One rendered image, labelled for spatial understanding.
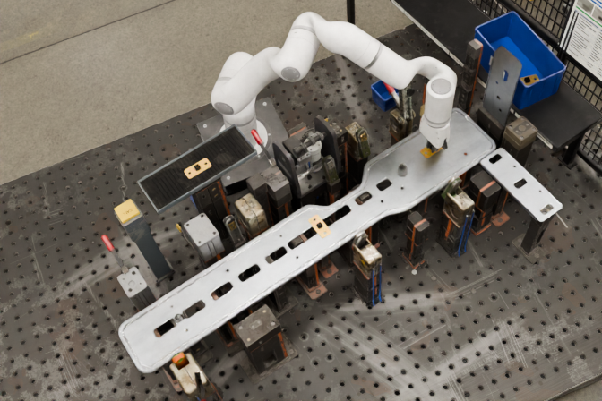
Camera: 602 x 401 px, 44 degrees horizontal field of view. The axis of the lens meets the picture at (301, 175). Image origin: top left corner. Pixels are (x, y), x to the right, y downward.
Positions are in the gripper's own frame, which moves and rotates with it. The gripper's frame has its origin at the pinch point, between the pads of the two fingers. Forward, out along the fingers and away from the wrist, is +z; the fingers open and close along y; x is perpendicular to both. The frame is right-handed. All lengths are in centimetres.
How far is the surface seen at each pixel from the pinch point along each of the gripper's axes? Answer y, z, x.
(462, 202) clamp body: 22.2, 0.8, -6.5
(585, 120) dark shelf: 22, 3, 48
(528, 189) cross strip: 29.6, 5.4, 15.9
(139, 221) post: -30, -7, -94
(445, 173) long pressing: 8.7, 5.3, -1.5
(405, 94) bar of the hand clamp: -15.6, -11.4, 0.0
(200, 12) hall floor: -201, 105, 3
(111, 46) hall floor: -211, 105, -51
